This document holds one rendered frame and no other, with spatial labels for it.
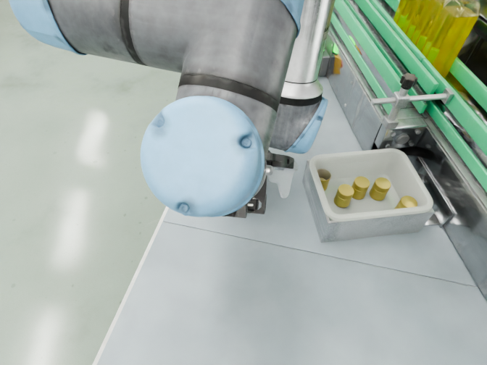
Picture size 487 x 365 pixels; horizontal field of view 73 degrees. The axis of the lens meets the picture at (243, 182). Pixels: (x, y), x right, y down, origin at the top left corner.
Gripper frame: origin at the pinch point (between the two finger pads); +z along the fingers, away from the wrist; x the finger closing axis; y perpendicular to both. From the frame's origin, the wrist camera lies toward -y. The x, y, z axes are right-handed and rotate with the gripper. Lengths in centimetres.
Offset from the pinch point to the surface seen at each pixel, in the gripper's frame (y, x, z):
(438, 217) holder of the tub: 8.3, 40.7, 22.9
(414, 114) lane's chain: -15.0, 35.3, 26.4
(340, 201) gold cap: 6.3, 18.9, 19.8
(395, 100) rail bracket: -15.5, 27.6, 16.3
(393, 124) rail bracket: -11.4, 28.9, 20.6
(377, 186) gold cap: 2.4, 26.5, 20.6
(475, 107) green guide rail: -16, 47, 23
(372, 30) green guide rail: -43, 29, 43
